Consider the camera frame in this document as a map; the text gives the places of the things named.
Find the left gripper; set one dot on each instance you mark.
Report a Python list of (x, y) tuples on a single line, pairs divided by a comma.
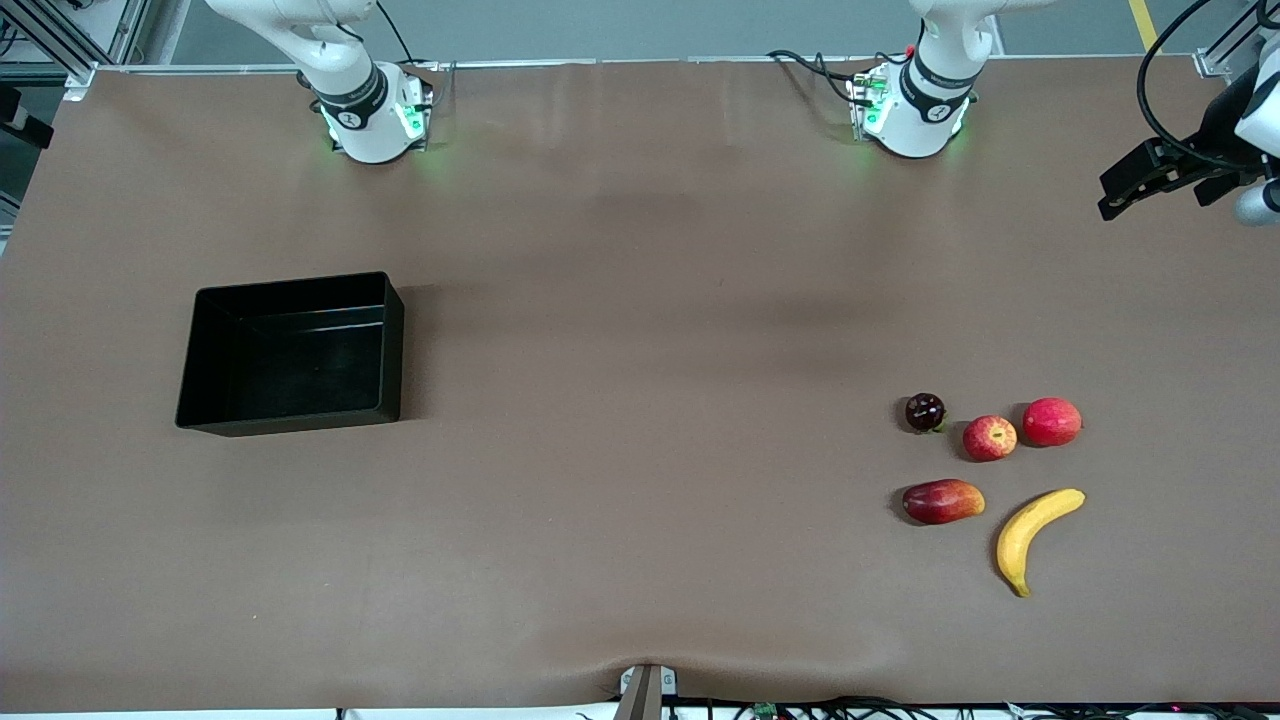
[(1211, 139)]

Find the small red yellow apple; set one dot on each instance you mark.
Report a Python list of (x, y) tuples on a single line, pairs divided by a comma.
[(990, 438)]

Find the black plastic box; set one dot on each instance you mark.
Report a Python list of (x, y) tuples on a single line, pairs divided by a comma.
[(290, 370)]

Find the yellow banana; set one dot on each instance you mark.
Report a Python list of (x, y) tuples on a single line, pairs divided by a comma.
[(1020, 540)]

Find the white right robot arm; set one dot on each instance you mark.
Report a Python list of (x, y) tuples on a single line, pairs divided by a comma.
[(360, 130)]

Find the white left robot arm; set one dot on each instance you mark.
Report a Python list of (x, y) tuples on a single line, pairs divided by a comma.
[(915, 110)]

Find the round red pomegranate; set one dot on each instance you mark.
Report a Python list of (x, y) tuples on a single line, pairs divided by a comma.
[(1052, 422)]

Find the red yellow mango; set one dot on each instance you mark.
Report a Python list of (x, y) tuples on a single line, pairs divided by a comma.
[(940, 503)]

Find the brown table cover mat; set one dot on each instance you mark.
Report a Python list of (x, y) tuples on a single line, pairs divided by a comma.
[(600, 500)]

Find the aluminium frame profile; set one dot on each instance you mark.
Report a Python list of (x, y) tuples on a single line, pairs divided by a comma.
[(80, 80), (1215, 62)]

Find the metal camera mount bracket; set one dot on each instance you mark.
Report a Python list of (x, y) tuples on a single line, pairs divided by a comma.
[(645, 695)]

